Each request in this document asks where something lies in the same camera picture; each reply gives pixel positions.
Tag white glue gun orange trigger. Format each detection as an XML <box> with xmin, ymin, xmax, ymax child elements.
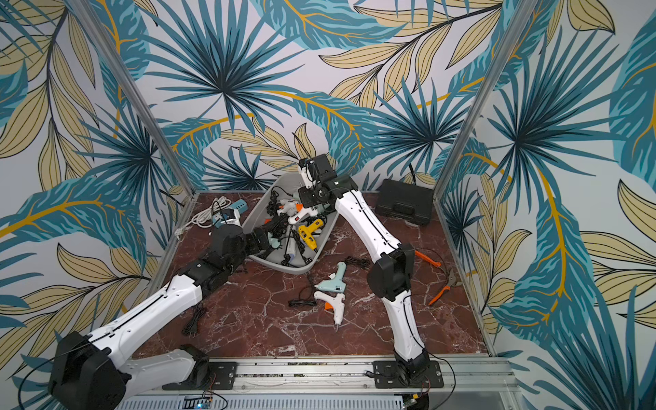
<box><xmin>314</xmin><ymin>290</ymin><xmax>345</xmax><ymax>331</ymax></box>

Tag teal power strip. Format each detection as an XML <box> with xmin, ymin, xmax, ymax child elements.
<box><xmin>211</xmin><ymin>199</ymin><xmax>248</xmax><ymax>227</ymax></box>

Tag left aluminium frame post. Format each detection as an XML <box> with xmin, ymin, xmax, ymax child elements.
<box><xmin>69</xmin><ymin>0</ymin><xmax>196</xmax><ymax>196</ymax></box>

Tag small mint glue gun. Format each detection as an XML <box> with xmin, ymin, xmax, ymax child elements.
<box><xmin>315</xmin><ymin>261</ymin><xmax>347</xmax><ymax>293</ymax></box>

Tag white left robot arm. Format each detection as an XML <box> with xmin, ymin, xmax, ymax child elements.
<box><xmin>48</xmin><ymin>224</ymin><xmax>269</xmax><ymax>409</ymax></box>

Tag yellow glue gun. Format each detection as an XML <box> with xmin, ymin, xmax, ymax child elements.
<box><xmin>297</xmin><ymin>219</ymin><xmax>324</xmax><ymax>251</ymax></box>

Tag white blue-tip glue gun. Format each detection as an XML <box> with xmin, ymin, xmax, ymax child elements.
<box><xmin>285</xmin><ymin>236</ymin><xmax>298</xmax><ymax>261</ymax></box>

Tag front aluminium rail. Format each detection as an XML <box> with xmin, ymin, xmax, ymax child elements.
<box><xmin>87</xmin><ymin>350</ymin><xmax>527</xmax><ymax>409</ymax></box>

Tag right aluminium frame post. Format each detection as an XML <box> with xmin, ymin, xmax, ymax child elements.
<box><xmin>433</xmin><ymin>0</ymin><xmax>537</xmax><ymax>201</ymax></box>

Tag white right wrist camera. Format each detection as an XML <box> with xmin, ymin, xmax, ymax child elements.
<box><xmin>298</xmin><ymin>158</ymin><xmax>314</xmax><ymax>189</ymax></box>

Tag grey plastic storage box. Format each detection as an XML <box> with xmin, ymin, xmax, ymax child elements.
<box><xmin>240</xmin><ymin>173</ymin><xmax>340</xmax><ymax>276</ymax></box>

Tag black tool case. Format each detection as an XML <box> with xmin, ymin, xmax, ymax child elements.
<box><xmin>375</xmin><ymin>179</ymin><xmax>433</xmax><ymax>226</ymax></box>

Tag aluminium frame post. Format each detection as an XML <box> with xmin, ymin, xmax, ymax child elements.
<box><xmin>433</xmin><ymin>0</ymin><xmax>537</xmax><ymax>201</ymax></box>
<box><xmin>69</xmin><ymin>0</ymin><xmax>196</xmax><ymax>196</ymax></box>

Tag white glue gun red switch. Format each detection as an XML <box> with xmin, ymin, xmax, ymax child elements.
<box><xmin>288</xmin><ymin>204</ymin><xmax>319</xmax><ymax>226</ymax></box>

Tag orange handled pliers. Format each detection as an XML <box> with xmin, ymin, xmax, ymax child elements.
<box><xmin>414</xmin><ymin>249</ymin><xmax>460</xmax><ymax>307</ymax></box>

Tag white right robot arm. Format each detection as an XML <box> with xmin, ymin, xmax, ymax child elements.
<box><xmin>298</xmin><ymin>155</ymin><xmax>430</xmax><ymax>372</ymax></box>

